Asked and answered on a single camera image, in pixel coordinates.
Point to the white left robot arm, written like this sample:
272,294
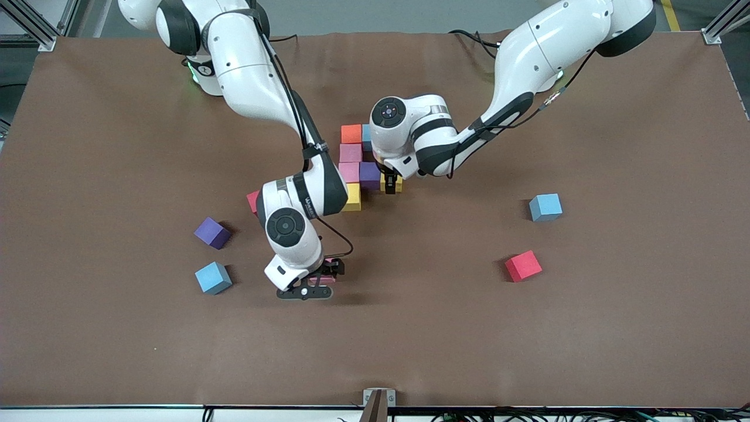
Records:
539,47

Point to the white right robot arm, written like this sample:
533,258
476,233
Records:
246,76

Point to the light blue foam block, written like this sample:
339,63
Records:
545,207
212,278

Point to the yellow foam block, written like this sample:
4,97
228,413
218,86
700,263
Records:
400,185
354,196

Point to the yellow floor tape strip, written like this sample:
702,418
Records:
672,17

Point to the pink foam block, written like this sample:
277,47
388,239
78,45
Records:
327,280
349,172
350,153

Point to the orange foam block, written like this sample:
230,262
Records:
351,134

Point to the grey metal edge bracket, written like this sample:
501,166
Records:
391,397

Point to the brown table cover sheet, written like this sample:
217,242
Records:
375,328

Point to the brown post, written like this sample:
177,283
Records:
375,410

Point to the white table edge rail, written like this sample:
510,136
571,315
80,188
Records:
117,415

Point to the purple foam block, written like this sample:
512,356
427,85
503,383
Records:
370,174
211,232

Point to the greyish blue foam block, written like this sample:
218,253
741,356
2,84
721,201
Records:
366,138

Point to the red foam block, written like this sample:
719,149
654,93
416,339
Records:
522,265
252,202

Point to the aluminium frame profile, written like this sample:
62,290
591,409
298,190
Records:
712,36
45,41

